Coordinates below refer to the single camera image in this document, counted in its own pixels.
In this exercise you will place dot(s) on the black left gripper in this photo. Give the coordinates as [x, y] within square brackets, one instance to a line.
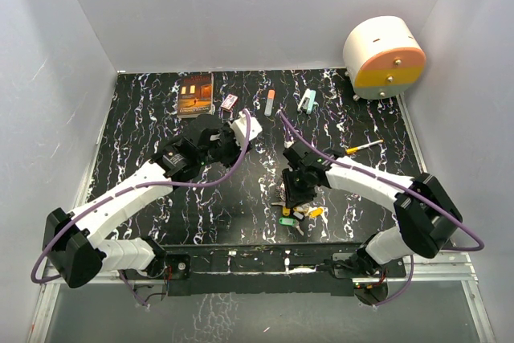
[237, 149]

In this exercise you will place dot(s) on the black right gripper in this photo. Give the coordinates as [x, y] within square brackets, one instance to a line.
[295, 197]

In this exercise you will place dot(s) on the large keyring with yellow handle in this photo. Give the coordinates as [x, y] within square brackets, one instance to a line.
[280, 200]

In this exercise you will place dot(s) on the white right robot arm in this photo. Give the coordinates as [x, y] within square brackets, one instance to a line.
[426, 215]

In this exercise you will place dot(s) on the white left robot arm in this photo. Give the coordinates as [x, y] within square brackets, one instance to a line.
[76, 242]

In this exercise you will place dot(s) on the green key tag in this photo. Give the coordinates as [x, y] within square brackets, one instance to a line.
[289, 222]

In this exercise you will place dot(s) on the small red white box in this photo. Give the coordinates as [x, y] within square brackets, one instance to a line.
[229, 102]

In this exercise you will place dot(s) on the paperback book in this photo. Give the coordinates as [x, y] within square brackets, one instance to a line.
[195, 96]

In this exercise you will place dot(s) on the orange grey eraser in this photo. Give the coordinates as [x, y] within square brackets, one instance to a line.
[269, 103]

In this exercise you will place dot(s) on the yellow white pen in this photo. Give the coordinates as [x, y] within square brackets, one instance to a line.
[364, 146]

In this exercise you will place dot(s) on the white blue stapler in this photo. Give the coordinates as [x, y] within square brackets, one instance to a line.
[307, 102]

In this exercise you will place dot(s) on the white round drawer cabinet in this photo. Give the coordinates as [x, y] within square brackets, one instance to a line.
[382, 58]

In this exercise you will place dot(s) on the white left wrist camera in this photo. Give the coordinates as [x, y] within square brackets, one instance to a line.
[245, 129]

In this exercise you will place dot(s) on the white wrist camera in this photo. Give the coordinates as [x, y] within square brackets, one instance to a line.
[245, 129]
[289, 144]

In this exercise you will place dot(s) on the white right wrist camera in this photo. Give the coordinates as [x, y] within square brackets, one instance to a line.
[289, 144]

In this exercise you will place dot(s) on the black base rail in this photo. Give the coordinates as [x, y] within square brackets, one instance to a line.
[319, 283]

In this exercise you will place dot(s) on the aluminium frame rail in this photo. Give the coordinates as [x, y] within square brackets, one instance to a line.
[190, 262]

